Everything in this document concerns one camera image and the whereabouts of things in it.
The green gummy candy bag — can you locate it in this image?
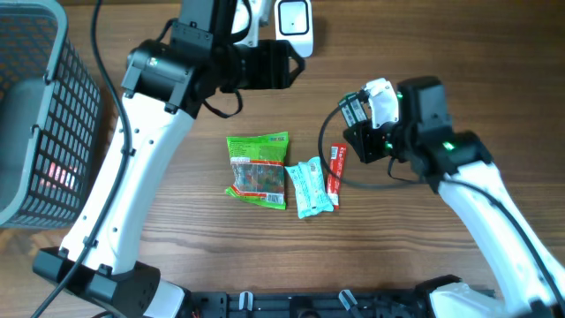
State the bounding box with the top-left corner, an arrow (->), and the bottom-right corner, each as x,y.
225,132 -> 290,209

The green small box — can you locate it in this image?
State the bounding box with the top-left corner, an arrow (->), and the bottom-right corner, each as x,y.
338,93 -> 368,127

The right black cable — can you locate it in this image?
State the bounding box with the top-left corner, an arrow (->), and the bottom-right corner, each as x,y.
317,103 -> 565,306

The teal tissue packet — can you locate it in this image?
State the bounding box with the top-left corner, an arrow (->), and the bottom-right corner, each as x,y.
285,156 -> 334,219

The black mounting rail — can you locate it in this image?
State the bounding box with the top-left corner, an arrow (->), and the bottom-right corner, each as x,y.
189,289 -> 434,318

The white barcode scanner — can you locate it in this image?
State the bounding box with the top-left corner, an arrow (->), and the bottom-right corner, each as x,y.
274,0 -> 314,57

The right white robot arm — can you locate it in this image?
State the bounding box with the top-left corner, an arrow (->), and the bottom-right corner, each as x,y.
338,76 -> 564,317

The red stick sachet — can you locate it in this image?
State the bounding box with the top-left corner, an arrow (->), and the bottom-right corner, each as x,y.
327,143 -> 347,209

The black cable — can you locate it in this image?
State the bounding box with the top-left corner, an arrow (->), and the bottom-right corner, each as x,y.
317,103 -> 565,306
28,0 -> 133,318

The grey mesh shopping basket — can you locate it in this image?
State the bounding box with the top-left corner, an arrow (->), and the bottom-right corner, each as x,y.
1,0 -> 102,229

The left black cable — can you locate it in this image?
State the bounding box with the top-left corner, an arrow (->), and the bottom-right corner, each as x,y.
28,0 -> 133,318

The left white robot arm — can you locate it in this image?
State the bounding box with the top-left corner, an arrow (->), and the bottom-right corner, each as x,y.
33,1 -> 304,317

